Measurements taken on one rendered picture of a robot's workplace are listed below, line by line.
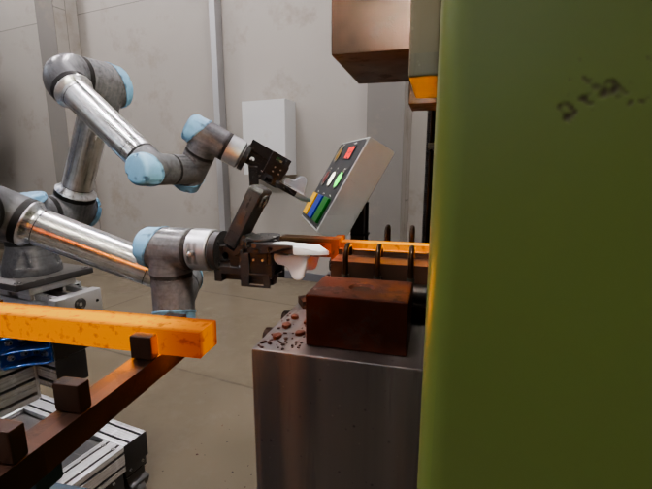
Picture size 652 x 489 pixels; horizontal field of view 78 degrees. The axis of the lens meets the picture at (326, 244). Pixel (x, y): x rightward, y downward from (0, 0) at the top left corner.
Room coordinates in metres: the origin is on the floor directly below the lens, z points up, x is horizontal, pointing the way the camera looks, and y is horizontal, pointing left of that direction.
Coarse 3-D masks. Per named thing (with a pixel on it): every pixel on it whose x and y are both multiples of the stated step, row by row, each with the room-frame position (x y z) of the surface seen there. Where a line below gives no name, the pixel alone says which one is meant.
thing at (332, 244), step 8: (280, 240) 0.66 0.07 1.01; (288, 240) 0.65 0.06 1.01; (296, 240) 0.65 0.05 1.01; (304, 240) 0.65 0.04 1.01; (312, 240) 0.64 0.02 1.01; (320, 240) 0.64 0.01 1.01; (328, 240) 0.63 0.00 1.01; (336, 240) 0.62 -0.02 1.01; (344, 240) 0.65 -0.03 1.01; (352, 240) 0.65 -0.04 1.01; (360, 240) 0.65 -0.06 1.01; (328, 248) 0.64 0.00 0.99; (336, 248) 0.62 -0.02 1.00; (368, 248) 0.62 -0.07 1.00; (384, 248) 0.61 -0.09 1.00; (392, 248) 0.61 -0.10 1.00; (400, 248) 0.60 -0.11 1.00; (408, 248) 0.60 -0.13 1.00; (416, 248) 0.60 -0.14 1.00; (424, 248) 0.60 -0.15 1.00; (320, 256) 0.64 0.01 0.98; (328, 256) 0.63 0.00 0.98
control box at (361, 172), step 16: (352, 144) 1.21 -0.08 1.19; (368, 144) 1.06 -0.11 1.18; (336, 160) 1.30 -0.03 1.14; (352, 160) 1.09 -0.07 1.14; (368, 160) 1.06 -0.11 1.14; (384, 160) 1.07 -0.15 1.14; (336, 176) 1.18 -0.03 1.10; (352, 176) 1.05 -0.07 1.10; (368, 176) 1.06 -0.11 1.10; (320, 192) 1.26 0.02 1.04; (336, 192) 1.06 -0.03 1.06; (352, 192) 1.05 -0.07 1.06; (368, 192) 1.06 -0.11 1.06; (336, 208) 1.04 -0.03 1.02; (352, 208) 1.05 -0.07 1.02; (320, 224) 1.04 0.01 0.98; (336, 224) 1.04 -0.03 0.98; (352, 224) 1.05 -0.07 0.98
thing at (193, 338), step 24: (0, 312) 0.36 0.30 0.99; (24, 312) 0.36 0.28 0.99; (48, 312) 0.36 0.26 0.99; (72, 312) 0.36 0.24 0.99; (96, 312) 0.36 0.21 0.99; (120, 312) 0.36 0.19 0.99; (0, 336) 0.35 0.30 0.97; (24, 336) 0.35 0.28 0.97; (48, 336) 0.34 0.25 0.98; (72, 336) 0.34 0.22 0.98; (96, 336) 0.33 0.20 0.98; (120, 336) 0.33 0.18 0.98; (168, 336) 0.32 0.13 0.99; (192, 336) 0.31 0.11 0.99
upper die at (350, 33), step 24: (336, 0) 0.57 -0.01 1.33; (360, 0) 0.56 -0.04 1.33; (384, 0) 0.55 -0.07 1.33; (408, 0) 0.54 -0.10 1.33; (336, 24) 0.57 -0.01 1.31; (360, 24) 0.56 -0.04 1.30; (384, 24) 0.55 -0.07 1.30; (408, 24) 0.54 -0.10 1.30; (336, 48) 0.57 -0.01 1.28; (360, 48) 0.56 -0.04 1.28; (384, 48) 0.55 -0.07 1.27; (408, 48) 0.54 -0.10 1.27; (360, 72) 0.67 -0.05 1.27; (384, 72) 0.67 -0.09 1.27
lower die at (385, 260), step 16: (336, 256) 0.60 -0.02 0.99; (352, 256) 0.60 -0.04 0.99; (368, 256) 0.60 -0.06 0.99; (384, 256) 0.60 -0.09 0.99; (400, 256) 0.59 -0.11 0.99; (416, 256) 0.59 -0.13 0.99; (336, 272) 0.57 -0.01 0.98; (352, 272) 0.56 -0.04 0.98; (368, 272) 0.56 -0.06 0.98; (384, 272) 0.55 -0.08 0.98; (400, 272) 0.54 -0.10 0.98; (416, 272) 0.54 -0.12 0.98
